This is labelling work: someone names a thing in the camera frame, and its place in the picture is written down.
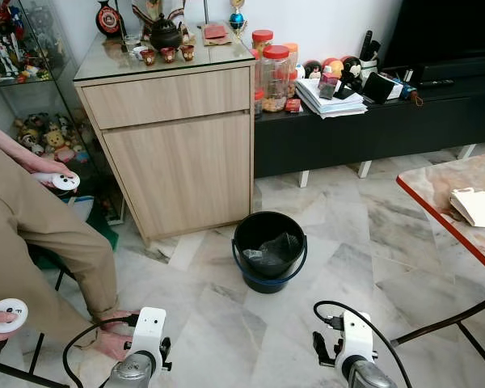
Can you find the person bare foot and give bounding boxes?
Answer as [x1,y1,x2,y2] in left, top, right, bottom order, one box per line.
[89,311,140,361]

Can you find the black metal chair frame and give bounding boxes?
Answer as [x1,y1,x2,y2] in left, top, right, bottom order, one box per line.
[0,242,75,388]

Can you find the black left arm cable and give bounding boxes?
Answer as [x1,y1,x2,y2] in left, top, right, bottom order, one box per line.
[62,315,140,388]

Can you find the white pen holder cup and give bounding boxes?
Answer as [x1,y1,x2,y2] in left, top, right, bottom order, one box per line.
[358,31,381,78]

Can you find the orange round doll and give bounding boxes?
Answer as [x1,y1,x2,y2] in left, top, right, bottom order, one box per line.
[323,57,345,78]

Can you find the large clear jar red lid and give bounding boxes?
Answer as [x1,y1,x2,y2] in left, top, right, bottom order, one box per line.
[261,45,292,112]

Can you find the marble folding table red edge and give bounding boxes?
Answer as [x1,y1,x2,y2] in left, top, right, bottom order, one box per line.
[392,150,485,381]

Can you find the black low tv console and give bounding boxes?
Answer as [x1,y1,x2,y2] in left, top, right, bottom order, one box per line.
[253,57,485,179]

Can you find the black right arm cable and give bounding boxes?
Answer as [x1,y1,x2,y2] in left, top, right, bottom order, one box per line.
[314,300,413,388]

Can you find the black television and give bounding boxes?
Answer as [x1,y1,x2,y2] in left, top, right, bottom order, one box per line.
[380,0,485,70]

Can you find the black bucket blue handle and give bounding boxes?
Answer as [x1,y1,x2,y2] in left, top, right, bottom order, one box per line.
[232,211,308,293]

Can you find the light wood cabinet glass top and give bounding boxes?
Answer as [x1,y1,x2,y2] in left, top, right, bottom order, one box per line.
[73,36,257,243]

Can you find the trophy with blue globe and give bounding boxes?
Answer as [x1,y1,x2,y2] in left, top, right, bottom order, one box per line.
[229,0,248,41]

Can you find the stack of white papers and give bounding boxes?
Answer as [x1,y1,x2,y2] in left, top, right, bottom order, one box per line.
[295,77,369,120]

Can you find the round black red plaque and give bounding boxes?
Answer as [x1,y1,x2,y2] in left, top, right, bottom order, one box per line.
[95,0,124,37]

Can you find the black wallet case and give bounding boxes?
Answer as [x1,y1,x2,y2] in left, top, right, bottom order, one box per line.
[362,73,395,103]

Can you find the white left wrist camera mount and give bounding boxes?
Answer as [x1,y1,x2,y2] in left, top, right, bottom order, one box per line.
[129,307,167,361]

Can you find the person right hand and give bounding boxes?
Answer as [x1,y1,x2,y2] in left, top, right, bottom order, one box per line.
[0,312,30,347]

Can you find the clear jar orange lid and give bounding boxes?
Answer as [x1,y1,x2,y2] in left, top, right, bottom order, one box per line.
[283,42,300,82]

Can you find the red box on wooden tray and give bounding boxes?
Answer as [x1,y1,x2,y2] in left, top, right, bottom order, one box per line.
[202,23,231,45]

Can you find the green bag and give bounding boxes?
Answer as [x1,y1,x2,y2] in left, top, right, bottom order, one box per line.
[85,206,120,251]

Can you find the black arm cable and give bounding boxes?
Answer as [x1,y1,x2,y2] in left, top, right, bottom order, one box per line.
[62,315,140,388]
[314,300,413,388]

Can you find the white handheld controller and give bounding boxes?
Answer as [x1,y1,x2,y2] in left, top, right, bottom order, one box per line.
[31,171,81,192]
[0,298,29,334]

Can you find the person left hand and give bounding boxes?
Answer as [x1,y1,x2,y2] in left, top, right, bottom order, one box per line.
[16,152,77,193]

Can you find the glass display case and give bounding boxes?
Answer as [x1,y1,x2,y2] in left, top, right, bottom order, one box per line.
[0,0,126,227]

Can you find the person leg beige trousers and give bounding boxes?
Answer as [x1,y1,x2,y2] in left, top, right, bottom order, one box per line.
[0,141,122,348]

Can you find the white paper bag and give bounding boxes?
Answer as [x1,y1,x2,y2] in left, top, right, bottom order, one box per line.
[449,188,485,229]

